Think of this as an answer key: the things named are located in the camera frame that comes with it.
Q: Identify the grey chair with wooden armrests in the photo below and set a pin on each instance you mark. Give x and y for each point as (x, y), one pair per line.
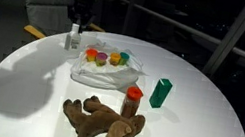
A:
(45, 7)

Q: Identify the green carton box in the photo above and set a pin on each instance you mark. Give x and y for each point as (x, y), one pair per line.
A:
(160, 93)

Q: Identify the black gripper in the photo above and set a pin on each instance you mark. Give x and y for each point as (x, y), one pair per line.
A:
(83, 4)

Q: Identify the white plastic bag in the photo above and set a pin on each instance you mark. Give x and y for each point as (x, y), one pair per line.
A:
(104, 77)

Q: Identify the spice jar with red lid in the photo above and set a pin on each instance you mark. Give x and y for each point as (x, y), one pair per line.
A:
(131, 102)

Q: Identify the dough tub with orange lid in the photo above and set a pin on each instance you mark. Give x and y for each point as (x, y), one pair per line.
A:
(91, 54)

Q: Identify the white plastic bottle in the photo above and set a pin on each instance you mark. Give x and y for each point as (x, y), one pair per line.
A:
(73, 40)

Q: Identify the dough tub with yellow lid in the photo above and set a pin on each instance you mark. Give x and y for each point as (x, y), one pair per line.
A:
(115, 58)

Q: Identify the grey horizontal window railing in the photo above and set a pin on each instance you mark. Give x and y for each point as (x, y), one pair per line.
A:
(203, 33)

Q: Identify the dough tub with purple lid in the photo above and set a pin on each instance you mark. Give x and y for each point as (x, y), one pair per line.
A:
(101, 59)

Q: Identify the grey window frame post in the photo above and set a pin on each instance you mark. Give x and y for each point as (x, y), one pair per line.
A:
(231, 37)

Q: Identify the dough tub with teal lid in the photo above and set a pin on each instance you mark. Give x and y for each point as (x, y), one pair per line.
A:
(124, 58)

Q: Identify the brown plush teddy bear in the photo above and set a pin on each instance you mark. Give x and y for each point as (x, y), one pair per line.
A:
(95, 124)

